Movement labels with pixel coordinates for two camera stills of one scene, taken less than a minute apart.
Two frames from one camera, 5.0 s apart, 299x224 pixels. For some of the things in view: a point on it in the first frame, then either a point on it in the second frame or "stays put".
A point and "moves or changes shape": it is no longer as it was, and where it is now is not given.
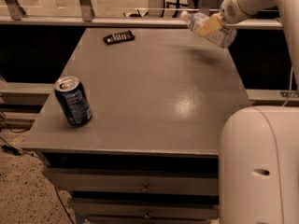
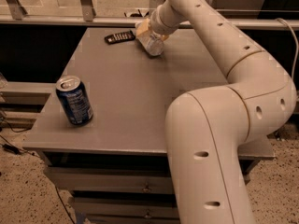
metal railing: [88, 18] stays put
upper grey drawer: [139, 180] stays put
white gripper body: [230, 9] -> [154, 25]
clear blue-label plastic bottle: [223, 35] moves or changes shape
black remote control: [118, 37] stays put
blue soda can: [73, 100] stays put
